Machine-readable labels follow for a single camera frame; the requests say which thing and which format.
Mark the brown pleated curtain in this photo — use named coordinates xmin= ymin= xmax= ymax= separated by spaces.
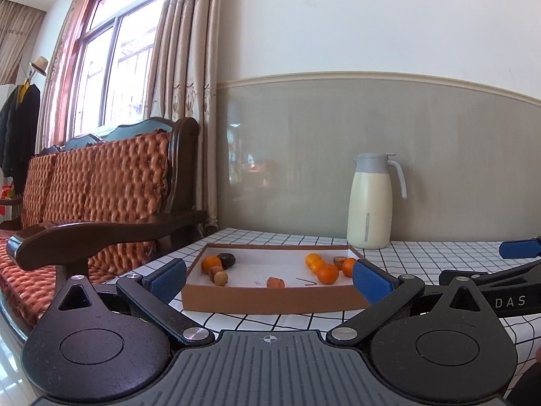
xmin=0 ymin=0 xmax=46 ymax=85

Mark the cream thermos jug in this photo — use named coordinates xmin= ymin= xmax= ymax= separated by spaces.
xmin=347 ymin=153 xmax=408 ymax=250

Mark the pink sheer curtain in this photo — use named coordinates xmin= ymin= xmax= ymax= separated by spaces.
xmin=36 ymin=0 xmax=106 ymax=153

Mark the beige patterned curtain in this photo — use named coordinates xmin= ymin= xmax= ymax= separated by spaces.
xmin=141 ymin=0 xmax=225 ymax=238

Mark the brown cardboard box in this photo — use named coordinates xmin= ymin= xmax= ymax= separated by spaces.
xmin=181 ymin=243 xmax=370 ymax=314

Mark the wooden sofa with orange cushions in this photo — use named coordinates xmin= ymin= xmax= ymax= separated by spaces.
xmin=0 ymin=116 xmax=208 ymax=339

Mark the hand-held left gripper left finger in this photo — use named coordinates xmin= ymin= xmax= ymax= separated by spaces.
xmin=46 ymin=258 xmax=215 ymax=345

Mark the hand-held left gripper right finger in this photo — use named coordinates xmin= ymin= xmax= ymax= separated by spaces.
xmin=325 ymin=259 xmax=495 ymax=345

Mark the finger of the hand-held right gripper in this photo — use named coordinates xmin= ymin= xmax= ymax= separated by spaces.
xmin=499 ymin=237 xmax=541 ymax=260
xmin=439 ymin=260 xmax=541 ymax=292

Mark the window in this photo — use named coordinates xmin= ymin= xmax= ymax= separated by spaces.
xmin=72 ymin=0 xmax=170 ymax=138

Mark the white checked tablecloth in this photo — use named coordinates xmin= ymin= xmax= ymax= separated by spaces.
xmin=91 ymin=227 xmax=541 ymax=373

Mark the black coat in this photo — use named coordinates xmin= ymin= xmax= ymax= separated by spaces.
xmin=0 ymin=84 xmax=41 ymax=195

